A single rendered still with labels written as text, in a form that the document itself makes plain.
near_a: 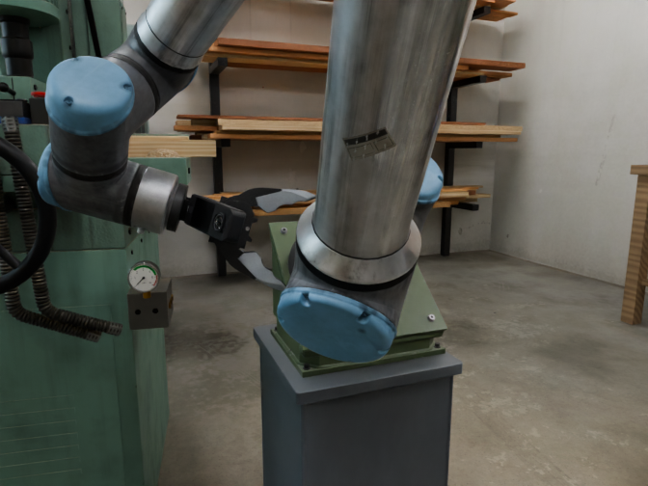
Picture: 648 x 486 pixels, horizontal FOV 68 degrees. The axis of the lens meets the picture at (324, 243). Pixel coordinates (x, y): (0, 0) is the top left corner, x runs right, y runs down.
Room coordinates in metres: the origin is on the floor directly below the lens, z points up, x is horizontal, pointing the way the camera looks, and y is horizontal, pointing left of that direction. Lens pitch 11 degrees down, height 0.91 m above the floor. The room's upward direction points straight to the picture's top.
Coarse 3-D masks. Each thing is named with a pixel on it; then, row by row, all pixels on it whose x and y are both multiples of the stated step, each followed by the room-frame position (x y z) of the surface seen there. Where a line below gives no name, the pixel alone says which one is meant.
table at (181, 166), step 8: (136, 160) 1.00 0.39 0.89; (144, 160) 1.01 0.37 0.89; (152, 160) 1.01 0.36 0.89; (160, 160) 1.01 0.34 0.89; (168, 160) 1.02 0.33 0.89; (176, 160) 1.02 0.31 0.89; (184, 160) 1.02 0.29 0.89; (160, 168) 1.01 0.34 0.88; (168, 168) 1.02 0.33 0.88; (176, 168) 1.02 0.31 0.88; (184, 168) 1.02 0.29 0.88; (8, 176) 0.86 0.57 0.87; (184, 176) 1.02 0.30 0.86; (8, 184) 0.86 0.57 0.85
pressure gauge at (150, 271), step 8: (136, 264) 0.94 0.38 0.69; (144, 264) 0.94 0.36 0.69; (152, 264) 0.95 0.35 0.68; (128, 272) 0.93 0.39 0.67; (136, 272) 0.94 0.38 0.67; (144, 272) 0.94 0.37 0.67; (152, 272) 0.95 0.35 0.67; (128, 280) 0.93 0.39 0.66; (136, 280) 0.94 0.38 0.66; (144, 280) 0.94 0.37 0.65; (152, 280) 0.95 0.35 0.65; (136, 288) 0.94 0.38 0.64; (144, 288) 0.94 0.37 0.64; (152, 288) 0.94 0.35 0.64; (144, 296) 0.96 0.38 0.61
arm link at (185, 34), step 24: (168, 0) 0.59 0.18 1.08; (192, 0) 0.58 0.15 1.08; (216, 0) 0.58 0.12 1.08; (240, 0) 0.59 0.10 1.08; (144, 24) 0.63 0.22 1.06; (168, 24) 0.60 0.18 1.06; (192, 24) 0.60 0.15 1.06; (216, 24) 0.61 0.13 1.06; (120, 48) 0.65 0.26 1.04; (144, 48) 0.63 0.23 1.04; (168, 48) 0.63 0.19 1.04; (192, 48) 0.63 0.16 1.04; (144, 72) 0.63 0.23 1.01; (168, 72) 0.65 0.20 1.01; (192, 72) 0.68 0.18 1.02; (168, 96) 0.68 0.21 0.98
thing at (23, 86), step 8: (0, 80) 1.05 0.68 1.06; (8, 80) 1.06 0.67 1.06; (16, 80) 1.06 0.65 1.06; (24, 80) 1.06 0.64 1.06; (32, 80) 1.08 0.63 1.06; (16, 88) 1.06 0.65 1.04; (24, 88) 1.06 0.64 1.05; (32, 88) 1.07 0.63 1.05; (40, 88) 1.13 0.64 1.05; (0, 96) 1.05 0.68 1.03; (8, 96) 1.05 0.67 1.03; (16, 96) 1.06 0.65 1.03; (24, 96) 1.06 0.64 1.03; (32, 96) 1.07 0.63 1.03
